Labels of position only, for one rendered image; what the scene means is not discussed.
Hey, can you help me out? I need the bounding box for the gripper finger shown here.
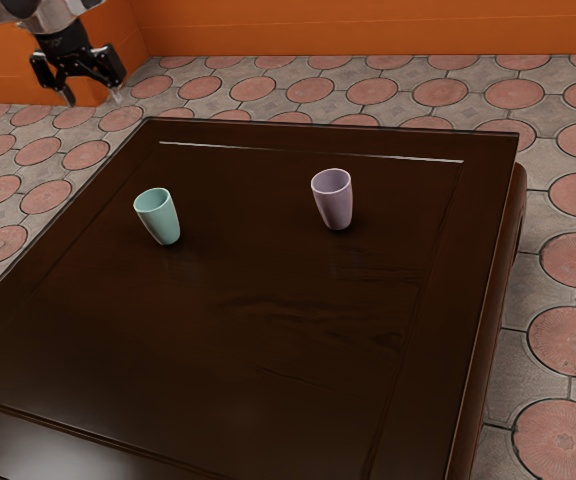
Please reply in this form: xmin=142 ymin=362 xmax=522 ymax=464
xmin=29 ymin=51 xmax=76 ymax=107
xmin=90 ymin=43 xmax=128 ymax=103

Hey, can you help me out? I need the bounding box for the teal cup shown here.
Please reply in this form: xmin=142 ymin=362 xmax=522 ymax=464
xmin=133 ymin=187 xmax=181 ymax=247

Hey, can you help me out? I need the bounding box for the purple cup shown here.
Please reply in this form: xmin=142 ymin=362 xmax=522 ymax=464
xmin=310 ymin=168 xmax=354 ymax=232

